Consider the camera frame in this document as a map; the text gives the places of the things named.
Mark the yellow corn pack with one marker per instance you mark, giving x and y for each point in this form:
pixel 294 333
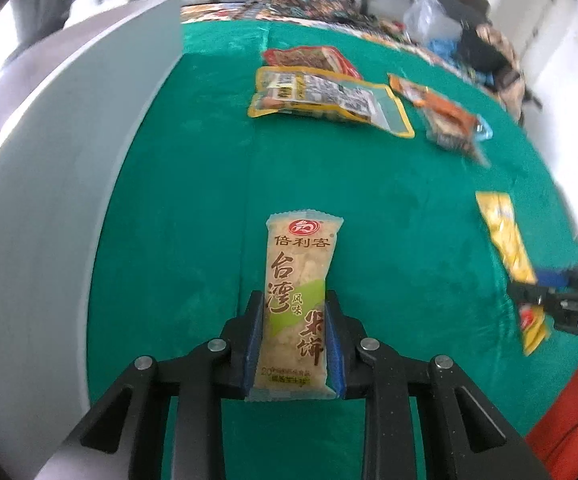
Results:
pixel 498 213

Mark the yellow sausage pack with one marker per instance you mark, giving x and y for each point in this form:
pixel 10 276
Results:
pixel 308 91

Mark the floral bed sheet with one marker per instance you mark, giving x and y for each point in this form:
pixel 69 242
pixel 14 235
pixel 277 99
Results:
pixel 389 34

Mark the clear plastic bag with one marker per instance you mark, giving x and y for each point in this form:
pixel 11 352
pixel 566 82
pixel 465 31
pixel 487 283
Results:
pixel 426 20

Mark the orange clear snack pack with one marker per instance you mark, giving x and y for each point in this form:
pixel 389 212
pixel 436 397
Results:
pixel 426 98

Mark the red snack pack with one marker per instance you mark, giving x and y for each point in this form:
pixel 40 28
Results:
pixel 321 57

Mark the white storage box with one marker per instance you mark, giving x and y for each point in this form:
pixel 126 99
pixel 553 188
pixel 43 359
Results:
pixel 70 107

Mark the green bed cover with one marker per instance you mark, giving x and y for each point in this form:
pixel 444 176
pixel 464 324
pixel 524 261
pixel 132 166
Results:
pixel 184 241

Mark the blue plastic bag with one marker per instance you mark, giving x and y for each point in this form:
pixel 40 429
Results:
pixel 444 48

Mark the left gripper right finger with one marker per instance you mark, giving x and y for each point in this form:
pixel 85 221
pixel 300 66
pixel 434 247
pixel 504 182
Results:
pixel 420 416

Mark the black bag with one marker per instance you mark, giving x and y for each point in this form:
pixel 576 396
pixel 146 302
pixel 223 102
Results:
pixel 478 54

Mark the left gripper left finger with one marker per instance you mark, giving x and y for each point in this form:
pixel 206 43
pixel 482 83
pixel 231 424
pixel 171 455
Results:
pixel 122 436

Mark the beige patterned cloth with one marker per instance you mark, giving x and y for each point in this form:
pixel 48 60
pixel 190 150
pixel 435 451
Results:
pixel 510 84

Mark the brown dried snack pack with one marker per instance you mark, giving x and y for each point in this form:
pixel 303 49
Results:
pixel 455 135

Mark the rice cracker pack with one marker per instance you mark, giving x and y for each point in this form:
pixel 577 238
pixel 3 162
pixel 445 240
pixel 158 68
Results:
pixel 292 362

